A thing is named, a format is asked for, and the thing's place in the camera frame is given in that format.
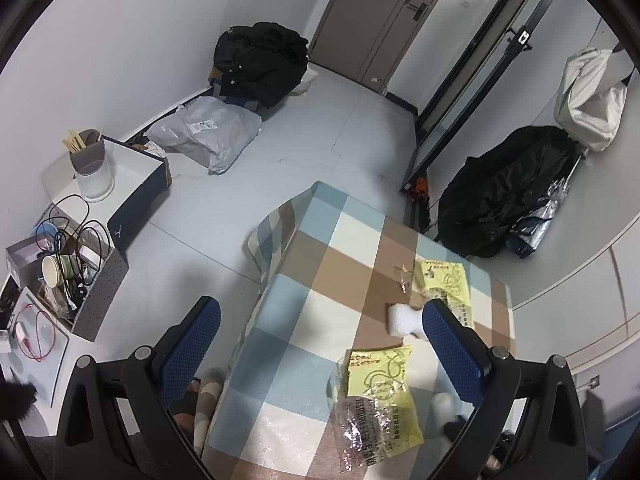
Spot navy box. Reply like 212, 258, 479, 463
42, 137, 172, 256

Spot frosted glass cup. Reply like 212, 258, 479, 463
74, 152, 115, 202

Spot silver folded umbrella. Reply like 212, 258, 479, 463
505, 175, 572, 259

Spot black cables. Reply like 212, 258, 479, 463
37, 195, 114, 282

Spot orange black tool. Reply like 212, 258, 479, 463
406, 177, 432, 207

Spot grey chopstick holder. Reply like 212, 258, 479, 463
62, 129, 106, 175

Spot red cable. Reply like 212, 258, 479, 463
15, 300, 54, 362

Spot beige bag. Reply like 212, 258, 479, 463
292, 67, 319, 97

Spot grey speckled box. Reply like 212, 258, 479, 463
6, 232, 128, 343

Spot black framed glass panel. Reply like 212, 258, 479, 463
400, 0, 561, 196

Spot grey parcel bag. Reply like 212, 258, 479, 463
146, 96, 263, 175

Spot grey door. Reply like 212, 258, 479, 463
307, 0, 463, 96

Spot white foam piece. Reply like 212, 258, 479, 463
387, 302, 426, 339

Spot white cloth bag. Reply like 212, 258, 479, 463
554, 47, 628, 153

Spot yellow clear plastic bag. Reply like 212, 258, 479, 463
414, 258, 476, 331
327, 345, 426, 474

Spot paper cup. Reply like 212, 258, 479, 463
41, 255, 76, 289

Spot black hanging jacket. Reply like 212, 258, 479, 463
437, 126, 576, 259

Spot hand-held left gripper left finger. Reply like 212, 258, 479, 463
57, 296, 222, 480

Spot small clear plastic wrapper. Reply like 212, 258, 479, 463
392, 262, 417, 294

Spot white flat box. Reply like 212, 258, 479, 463
0, 287, 69, 409

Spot checkered tablecloth table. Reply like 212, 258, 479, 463
202, 181, 516, 480

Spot black jacket pile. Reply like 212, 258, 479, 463
212, 21, 309, 108

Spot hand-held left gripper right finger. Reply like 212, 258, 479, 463
422, 298, 591, 480

